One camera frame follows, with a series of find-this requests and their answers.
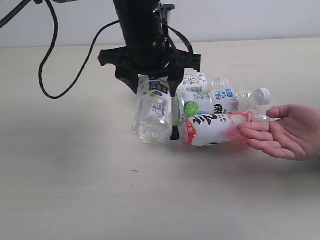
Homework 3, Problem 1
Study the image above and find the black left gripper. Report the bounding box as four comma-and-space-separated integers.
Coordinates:
98, 47, 202, 98

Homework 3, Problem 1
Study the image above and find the square bottle floral white label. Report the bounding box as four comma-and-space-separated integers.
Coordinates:
177, 73, 229, 92

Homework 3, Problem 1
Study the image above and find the open bare human hand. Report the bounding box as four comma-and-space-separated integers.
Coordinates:
237, 104, 320, 161

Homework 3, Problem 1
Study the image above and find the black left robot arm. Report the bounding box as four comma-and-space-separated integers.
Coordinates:
98, 0, 201, 97

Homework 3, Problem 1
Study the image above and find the pink peach bottle black cap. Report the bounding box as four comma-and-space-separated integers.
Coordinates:
171, 109, 273, 147

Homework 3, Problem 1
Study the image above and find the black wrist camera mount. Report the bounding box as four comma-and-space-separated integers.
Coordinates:
153, 3, 176, 24

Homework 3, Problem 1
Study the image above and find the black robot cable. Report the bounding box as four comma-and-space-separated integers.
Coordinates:
0, 0, 123, 100

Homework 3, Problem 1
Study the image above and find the clear bottle green lime label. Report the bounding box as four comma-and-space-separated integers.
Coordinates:
172, 87, 271, 123

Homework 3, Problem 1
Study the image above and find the clear bottle blue white label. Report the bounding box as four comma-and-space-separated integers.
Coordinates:
132, 75, 172, 144

